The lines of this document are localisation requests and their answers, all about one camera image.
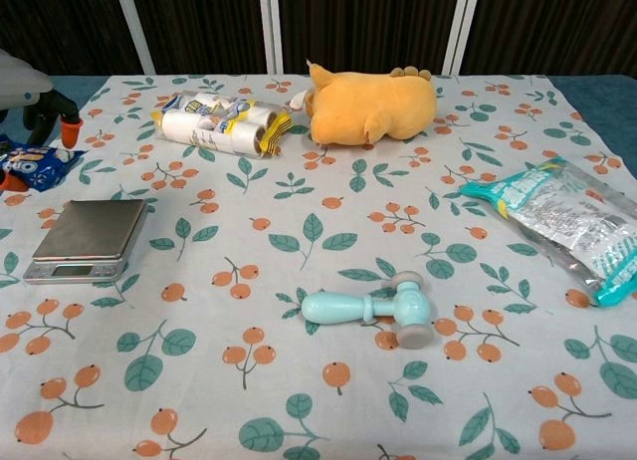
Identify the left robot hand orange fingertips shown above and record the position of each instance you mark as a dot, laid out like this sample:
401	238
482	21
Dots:
20	84

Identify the blue cookie packet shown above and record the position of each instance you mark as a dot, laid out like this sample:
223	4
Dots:
47	168

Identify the small digital kitchen scale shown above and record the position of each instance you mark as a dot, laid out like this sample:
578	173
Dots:
89	228

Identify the teal transparent candy bag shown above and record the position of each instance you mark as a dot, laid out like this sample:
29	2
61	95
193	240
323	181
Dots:
572	216

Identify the pack of white rolls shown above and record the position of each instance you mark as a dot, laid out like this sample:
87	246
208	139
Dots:
199	126

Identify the floral print tablecloth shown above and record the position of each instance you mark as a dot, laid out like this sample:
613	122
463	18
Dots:
318	211

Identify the orange plush toy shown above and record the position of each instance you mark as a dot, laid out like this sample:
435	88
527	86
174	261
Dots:
368	106

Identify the mint green toy hammer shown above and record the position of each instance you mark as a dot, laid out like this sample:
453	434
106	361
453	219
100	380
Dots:
338	308

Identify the white partition post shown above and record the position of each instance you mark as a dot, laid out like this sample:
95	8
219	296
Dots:
271	27
460	27
134	27

